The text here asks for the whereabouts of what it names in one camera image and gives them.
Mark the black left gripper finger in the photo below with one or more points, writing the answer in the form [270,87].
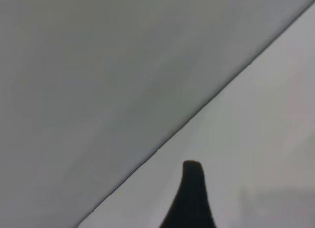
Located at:
[190,201]

